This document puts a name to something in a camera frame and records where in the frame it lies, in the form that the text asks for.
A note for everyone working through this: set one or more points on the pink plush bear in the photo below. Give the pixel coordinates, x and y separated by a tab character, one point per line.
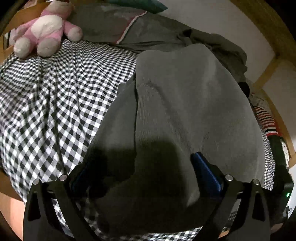
45	32

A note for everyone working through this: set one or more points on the grey lettered hoodie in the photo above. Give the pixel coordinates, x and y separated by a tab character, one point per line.
179	103

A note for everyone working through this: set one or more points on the wooden bunk bed frame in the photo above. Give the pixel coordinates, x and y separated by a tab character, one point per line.
252	25

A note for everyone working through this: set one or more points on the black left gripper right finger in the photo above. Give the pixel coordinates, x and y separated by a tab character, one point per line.
238	210

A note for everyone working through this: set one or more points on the red white striped cloth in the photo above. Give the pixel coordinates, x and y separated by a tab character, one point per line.
269	124

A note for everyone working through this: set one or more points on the grey quilt with pink stripe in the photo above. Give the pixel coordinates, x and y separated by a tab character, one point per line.
138	30

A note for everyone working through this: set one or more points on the teal pillow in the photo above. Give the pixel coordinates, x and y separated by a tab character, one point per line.
151	6

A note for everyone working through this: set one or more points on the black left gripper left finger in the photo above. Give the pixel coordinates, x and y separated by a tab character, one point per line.
40	221

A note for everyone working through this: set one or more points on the black white checkered bedsheet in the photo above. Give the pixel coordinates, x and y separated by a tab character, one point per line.
50	111

